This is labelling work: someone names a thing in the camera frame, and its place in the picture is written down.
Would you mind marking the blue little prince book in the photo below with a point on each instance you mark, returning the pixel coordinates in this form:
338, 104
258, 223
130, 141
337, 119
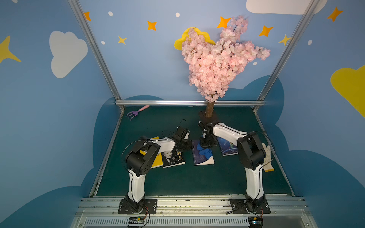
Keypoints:
227, 148

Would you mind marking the black portrait cover book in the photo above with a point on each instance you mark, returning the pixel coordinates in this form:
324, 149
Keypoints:
172, 158

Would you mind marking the purple book yellow label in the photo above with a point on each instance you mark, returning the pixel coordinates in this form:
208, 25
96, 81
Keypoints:
199, 159

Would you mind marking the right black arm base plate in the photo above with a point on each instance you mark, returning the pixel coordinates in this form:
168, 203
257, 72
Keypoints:
248, 206

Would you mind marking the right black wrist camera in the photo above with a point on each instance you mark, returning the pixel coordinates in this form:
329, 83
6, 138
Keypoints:
205, 127

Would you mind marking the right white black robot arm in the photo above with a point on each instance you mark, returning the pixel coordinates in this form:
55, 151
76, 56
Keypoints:
250, 150

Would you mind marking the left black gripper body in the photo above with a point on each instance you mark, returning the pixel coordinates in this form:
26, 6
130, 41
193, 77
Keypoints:
184, 144

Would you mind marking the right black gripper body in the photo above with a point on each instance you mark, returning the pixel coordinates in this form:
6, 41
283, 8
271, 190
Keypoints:
206, 139

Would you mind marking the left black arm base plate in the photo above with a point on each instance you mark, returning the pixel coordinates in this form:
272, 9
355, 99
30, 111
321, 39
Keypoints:
128, 206

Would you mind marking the purple pink toy rake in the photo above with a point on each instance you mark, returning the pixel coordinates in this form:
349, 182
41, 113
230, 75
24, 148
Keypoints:
133, 114

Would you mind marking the front aluminium rail bed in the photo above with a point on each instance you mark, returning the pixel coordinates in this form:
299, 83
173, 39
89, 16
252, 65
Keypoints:
195, 211

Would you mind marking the blue microfibre cloth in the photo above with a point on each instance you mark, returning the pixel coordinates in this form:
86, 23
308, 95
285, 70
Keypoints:
206, 152

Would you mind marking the white cotton work glove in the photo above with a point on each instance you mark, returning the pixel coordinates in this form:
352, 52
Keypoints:
267, 161

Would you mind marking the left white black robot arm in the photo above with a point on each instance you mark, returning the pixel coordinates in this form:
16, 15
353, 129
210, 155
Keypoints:
141, 158

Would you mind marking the aluminium frame rail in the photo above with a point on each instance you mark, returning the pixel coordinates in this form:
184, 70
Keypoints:
187, 103

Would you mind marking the pink blossom artificial tree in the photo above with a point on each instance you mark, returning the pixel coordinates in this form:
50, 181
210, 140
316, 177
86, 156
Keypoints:
213, 66

